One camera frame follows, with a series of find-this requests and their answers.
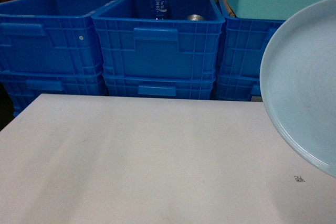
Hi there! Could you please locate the light blue oval tray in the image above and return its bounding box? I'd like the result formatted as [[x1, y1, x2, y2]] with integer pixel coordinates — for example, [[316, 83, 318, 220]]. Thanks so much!
[[259, 0, 335, 176]]

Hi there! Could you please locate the blue crate bottom middle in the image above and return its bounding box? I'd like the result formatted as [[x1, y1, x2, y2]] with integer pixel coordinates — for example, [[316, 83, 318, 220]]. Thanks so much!
[[103, 73, 215, 100]]

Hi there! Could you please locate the blue crate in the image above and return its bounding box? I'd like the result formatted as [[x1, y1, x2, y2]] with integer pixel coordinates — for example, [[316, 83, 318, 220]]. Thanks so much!
[[1, 71, 108, 116], [215, 74, 261, 101], [216, 0, 284, 78], [103, 73, 215, 100], [92, 0, 224, 80], [1, 0, 116, 75]]

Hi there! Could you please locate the blue crate top middle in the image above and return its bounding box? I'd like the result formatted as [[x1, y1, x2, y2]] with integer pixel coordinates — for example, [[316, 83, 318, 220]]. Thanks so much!
[[92, 0, 224, 80]]

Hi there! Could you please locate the blue crate bottom right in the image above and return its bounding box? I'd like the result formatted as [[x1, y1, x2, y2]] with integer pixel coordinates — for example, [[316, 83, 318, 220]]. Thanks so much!
[[215, 74, 261, 101]]

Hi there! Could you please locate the metal can top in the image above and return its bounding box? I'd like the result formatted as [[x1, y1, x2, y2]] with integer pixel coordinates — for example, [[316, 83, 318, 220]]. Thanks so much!
[[186, 14, 206, 21]]

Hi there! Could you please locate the blue crate top right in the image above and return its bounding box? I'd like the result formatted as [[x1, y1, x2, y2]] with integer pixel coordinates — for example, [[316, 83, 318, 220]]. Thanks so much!
[[216, 0, 284, 78]]

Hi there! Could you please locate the clear water bottle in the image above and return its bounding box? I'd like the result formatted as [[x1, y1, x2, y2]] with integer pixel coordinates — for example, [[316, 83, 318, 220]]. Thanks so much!
[[150, 0, 168, 20]]

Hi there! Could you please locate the blue crate top left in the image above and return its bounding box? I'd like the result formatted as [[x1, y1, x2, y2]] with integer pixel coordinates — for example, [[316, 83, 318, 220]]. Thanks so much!
[[1, 0, 116, 75]]

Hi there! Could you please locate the blue crate bottom left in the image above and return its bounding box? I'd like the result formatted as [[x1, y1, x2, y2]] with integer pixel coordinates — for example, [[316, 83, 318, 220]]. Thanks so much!
[[1, 71, 108, 116]]

